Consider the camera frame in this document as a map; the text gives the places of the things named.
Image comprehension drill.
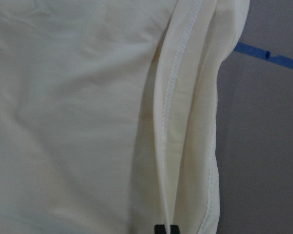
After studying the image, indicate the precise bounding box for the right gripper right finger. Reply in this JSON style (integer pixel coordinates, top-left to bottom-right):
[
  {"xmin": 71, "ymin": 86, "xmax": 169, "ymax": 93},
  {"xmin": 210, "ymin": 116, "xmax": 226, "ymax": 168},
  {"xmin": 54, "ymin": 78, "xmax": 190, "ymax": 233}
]
[{"xmin": 170, "ymin": 225, "xmax": 180, "ymax": 234}]

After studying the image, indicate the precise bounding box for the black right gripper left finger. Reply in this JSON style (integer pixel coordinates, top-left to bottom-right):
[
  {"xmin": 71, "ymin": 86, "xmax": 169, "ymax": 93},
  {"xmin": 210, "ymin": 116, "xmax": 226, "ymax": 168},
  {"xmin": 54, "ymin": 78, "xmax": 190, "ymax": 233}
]
[{"xmin": 154, "ymin": 224, "xmax": 166, "ymax": 234}]

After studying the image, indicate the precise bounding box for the beige long-sleeve graphic shirt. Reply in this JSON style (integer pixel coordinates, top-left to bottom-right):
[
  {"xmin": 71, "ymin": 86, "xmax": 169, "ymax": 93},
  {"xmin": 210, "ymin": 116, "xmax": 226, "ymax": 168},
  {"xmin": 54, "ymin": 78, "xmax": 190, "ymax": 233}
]
[{"xmin": 0, "ymin": 0, "xmax": 250, "ymax": 234}]

